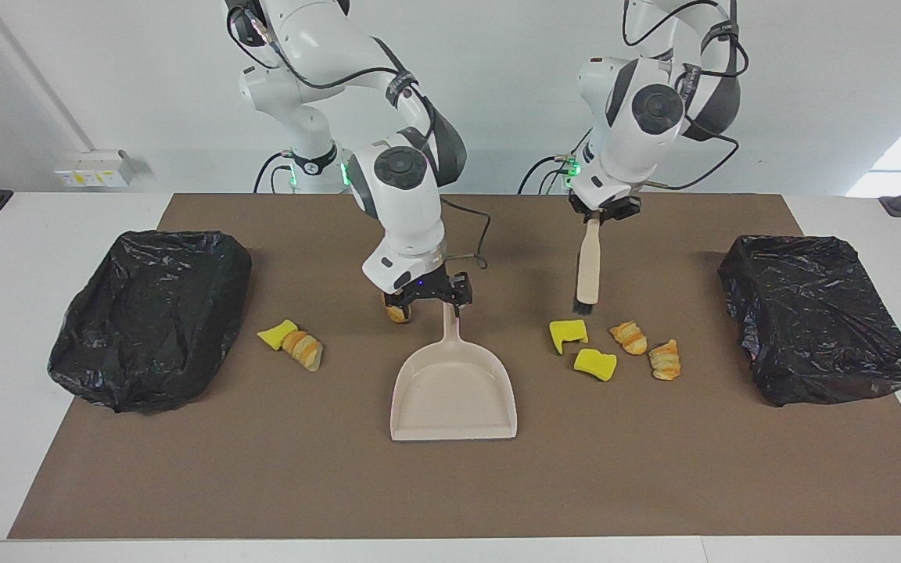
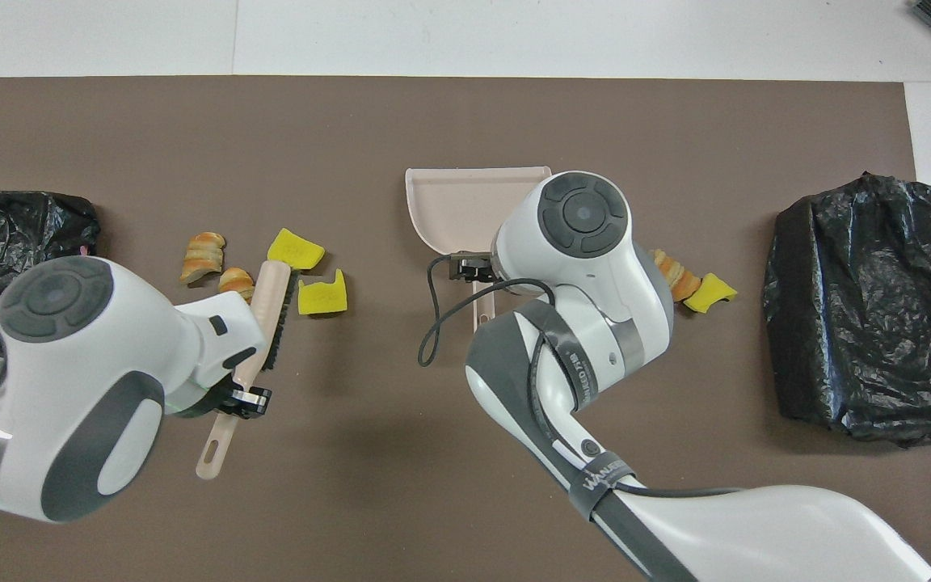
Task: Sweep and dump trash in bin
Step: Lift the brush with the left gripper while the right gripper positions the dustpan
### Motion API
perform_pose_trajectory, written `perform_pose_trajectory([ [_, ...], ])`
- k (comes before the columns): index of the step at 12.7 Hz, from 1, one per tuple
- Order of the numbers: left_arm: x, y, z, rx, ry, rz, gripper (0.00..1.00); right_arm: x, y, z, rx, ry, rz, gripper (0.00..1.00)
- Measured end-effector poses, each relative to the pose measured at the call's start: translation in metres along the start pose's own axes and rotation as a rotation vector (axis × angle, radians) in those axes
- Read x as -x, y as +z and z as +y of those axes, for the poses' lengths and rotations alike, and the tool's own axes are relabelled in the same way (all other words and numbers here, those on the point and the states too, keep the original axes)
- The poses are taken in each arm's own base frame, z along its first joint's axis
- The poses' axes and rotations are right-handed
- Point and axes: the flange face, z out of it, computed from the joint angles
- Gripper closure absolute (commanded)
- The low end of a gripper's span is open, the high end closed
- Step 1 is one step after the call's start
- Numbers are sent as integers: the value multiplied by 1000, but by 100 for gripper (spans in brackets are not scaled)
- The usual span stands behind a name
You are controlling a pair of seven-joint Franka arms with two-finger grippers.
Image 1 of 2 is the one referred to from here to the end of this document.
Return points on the beige plastic dustpan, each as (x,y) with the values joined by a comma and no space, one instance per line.
(454,391)

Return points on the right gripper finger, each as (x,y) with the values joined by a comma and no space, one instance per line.
(443,293)
(462,291)

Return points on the beige hand brush black bristles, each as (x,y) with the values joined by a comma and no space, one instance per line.
(589,266)

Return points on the orange striped croissant piece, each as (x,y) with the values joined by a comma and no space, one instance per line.
(629,338)
(306,352)

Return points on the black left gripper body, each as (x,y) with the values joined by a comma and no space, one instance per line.
(607,203)

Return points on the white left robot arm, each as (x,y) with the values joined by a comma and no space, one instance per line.
(630,148)

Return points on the black bag lined bin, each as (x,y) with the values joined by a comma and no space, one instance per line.
(810,328)
(145,328)

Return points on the brown table mat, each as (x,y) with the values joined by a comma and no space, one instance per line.
(654,469)

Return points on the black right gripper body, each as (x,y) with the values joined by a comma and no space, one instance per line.
(415,295)

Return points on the white wall socket box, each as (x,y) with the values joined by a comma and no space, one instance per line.
(95,170)

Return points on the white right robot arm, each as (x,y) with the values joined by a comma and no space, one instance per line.
(400,211)

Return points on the notched yellow sponge piece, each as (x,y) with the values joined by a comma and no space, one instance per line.
(568,332)

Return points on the brown bread roll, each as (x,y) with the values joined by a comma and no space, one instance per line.
(398,316)

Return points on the pale croissant piece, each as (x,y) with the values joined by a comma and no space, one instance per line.
(665,361)

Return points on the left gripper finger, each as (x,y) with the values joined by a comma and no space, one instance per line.
(611,217)
(582,219)

